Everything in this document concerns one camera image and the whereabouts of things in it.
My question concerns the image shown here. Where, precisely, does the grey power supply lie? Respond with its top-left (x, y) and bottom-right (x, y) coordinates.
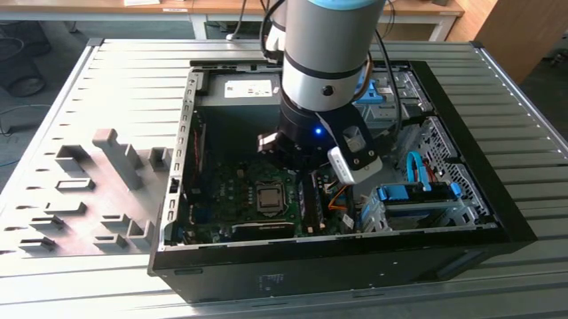
top-left (195, 73), bottom-right (285, 150)

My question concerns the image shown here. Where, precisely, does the blue drive latch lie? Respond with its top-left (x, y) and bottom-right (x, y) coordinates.
top-left (353, 78), bottom-right (384, 105)

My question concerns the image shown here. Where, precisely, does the silver CPU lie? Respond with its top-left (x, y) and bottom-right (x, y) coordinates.
top-left (258, 188), bottom-right (284, 207)

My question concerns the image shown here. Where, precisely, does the CPU socket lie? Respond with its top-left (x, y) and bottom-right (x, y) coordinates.
top-left (253, 180), bottom-right (288, 219)

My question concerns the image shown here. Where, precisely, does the green motherboard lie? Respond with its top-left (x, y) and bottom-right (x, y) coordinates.
top-left (177, 156), bottom-right (356, 245)

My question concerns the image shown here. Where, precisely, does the hard disk in blue carrier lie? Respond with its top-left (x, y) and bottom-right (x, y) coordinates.
top-left (375, 183), bottom-right (463, 204)

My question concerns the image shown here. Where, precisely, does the grey metal drive cage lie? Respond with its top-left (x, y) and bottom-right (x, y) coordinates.
top-left (353, 68), bottom-right (435, 134)

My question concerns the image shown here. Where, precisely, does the black graphics card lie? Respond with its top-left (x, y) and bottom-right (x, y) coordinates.
top-left (230, 221), bottom-right (297, 241)

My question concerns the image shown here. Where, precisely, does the perforated metal disk bay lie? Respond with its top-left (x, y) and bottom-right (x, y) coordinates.
top-left (360, 116), bottom-right (499, 233)

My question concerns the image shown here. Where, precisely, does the black PC case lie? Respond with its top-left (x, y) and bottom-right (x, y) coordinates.
top-left (147, 59), bottom-right (538, 304)

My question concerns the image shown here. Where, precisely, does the grey parts rack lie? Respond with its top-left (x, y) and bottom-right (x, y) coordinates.
top-left (18, 128), bottom-right (177, 259)

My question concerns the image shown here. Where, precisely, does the wooden cabinet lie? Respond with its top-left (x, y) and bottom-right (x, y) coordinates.
top-left (445, 0), bottom-right (568, 86)

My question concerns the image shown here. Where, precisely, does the wooden desk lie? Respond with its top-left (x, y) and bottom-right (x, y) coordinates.
top-left (0, 0), bottom-right (467, 43)

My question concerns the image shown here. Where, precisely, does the black wheeled bin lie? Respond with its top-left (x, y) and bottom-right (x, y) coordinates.
top-left (0, 21), bottom-right (54, 98)

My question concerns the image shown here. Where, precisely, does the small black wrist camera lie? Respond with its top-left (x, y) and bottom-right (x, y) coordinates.
top-left (257, 132), bottom-right (280, 154)

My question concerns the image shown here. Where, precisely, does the silver camera on black bracket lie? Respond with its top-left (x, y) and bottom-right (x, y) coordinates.
top-left (316, 111), bottom-right (385, 186)

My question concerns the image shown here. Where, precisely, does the orange flat wire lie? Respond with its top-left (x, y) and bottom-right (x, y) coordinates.
top-left (328, 185), bottom-right (353, 211)

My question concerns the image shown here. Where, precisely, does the black wire bundle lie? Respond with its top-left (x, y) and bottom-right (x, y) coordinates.
top-left (372, 116), bottom-right (425, 159)

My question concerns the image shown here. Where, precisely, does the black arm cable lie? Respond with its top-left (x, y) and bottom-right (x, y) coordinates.
top-left (375, 29), bottom-right (405, 136)
top-left (260, 0), bottom-right (286, 66)

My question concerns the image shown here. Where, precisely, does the blue flat wire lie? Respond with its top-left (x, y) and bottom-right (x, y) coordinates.
top-left (405, 151), bottom-right (435, 193)

